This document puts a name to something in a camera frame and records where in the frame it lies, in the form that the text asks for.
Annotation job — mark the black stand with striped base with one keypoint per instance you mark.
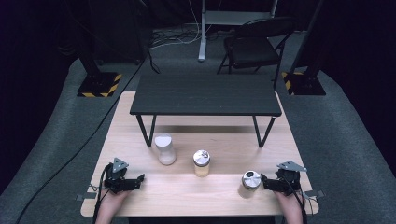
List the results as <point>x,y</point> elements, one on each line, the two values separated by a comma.
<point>306,82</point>
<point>99,84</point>

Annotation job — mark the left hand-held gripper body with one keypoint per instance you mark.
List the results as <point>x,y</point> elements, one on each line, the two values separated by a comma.
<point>120,183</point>

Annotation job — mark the white desk frame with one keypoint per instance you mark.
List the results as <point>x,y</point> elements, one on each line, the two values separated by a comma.
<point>203,37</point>

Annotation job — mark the white-lidded jar of white powder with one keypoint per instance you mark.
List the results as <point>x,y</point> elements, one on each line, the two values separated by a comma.
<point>165,149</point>

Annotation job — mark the grey tape strip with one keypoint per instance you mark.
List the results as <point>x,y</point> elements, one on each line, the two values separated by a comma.
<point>86,196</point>
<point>314,194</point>

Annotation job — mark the black equipment cabinet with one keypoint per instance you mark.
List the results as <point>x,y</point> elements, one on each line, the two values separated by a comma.
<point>121,28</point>

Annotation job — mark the person's right hand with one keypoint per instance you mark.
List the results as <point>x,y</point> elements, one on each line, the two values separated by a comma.
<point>288,202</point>

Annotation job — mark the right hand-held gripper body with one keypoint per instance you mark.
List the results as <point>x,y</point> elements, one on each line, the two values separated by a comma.
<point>289,182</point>

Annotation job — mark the person's dark clothing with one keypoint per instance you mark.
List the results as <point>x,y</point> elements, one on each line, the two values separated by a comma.
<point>202,220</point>

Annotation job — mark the black folding chair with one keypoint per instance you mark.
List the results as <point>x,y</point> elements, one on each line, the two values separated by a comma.
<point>252,49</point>

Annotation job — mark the person's left hand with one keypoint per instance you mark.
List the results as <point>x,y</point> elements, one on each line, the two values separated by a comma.
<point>115,200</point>

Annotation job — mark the black raised shelf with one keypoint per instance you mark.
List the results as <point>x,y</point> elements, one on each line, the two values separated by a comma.
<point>205,93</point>

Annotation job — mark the metal-lidded jar of pale powder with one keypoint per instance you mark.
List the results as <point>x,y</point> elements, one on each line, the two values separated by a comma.
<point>250,182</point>

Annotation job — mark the metal-lidded jar of yellow powder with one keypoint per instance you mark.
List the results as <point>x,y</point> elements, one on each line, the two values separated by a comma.
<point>201,163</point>

